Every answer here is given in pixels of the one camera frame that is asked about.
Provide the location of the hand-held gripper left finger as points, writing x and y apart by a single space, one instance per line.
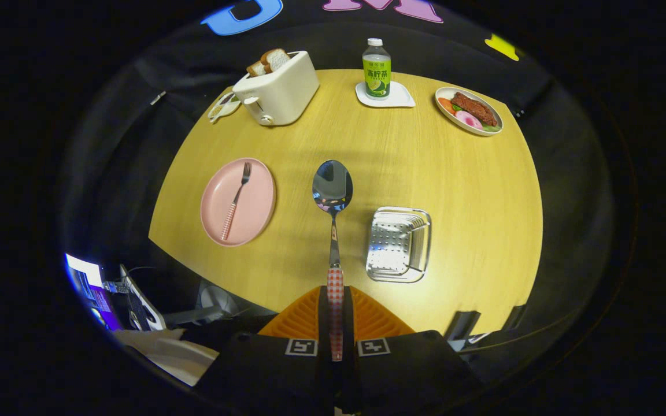
275 370

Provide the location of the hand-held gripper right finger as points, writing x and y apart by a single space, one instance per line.
408 370

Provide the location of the white cloth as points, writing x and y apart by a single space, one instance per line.
177 355

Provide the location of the perforated metal basket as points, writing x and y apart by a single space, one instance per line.
396 248

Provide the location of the pink round plate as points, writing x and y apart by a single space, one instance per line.
255 214

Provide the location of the white oval food plate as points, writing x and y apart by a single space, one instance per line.
486 131

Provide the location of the pink round food slice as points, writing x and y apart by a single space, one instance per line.
469 120

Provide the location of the orange carrot slice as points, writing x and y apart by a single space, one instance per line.
446 105

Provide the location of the white divided condiment dish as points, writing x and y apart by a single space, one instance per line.
223 107

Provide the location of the red-brown meat piece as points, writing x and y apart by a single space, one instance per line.
474 108

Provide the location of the white square coaster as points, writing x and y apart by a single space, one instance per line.
402 99

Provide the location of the white toaster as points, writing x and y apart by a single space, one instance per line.
281 92

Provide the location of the silver cloth clip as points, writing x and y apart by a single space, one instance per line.
158 97

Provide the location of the small toast bread slice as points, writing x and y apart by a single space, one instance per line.
256 69

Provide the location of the green label drink bottle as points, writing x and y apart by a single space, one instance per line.
376 69

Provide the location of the large toast bread slice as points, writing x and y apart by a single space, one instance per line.
276 59

